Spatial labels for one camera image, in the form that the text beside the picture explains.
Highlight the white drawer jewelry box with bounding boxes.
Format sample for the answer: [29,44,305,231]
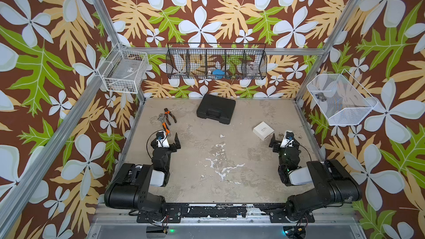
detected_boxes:
[252,122,274,141]

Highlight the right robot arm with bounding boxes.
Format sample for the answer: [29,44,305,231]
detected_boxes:
[269,131,363,222]

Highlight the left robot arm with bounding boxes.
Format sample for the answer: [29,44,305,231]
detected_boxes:
[104,133,181,224]

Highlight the orange black utility knife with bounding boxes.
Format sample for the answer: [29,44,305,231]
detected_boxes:
[162,122,170,136]

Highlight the orange black pliers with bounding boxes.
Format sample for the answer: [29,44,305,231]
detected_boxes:
[164,108,177,126]

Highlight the black plastic tool case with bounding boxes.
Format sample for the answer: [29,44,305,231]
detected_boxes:
[196,94,236,125]

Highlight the dark object in mesh basket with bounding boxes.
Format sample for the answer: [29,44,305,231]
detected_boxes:
[315,93,327,102]

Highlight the white mesh basket right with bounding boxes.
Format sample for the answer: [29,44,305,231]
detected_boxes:
[307,70,379,126]

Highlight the blue object in basket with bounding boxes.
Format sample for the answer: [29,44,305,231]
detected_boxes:
[212,69,225,80]

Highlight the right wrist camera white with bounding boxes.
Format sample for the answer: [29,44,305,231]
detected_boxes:
[280,131,295,148]

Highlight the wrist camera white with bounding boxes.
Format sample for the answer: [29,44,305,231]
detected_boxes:
[280,131,295,148]
[156,131,169,148]

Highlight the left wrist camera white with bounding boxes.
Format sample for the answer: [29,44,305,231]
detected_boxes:
[156,131,169,148]

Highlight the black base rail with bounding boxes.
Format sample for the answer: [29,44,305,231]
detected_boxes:
[135,202,316,224]

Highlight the black wire basket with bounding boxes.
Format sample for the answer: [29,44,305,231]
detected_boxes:
[166,43,268,80]

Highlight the white wire basket left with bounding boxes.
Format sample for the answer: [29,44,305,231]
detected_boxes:
[98,44,150,94]

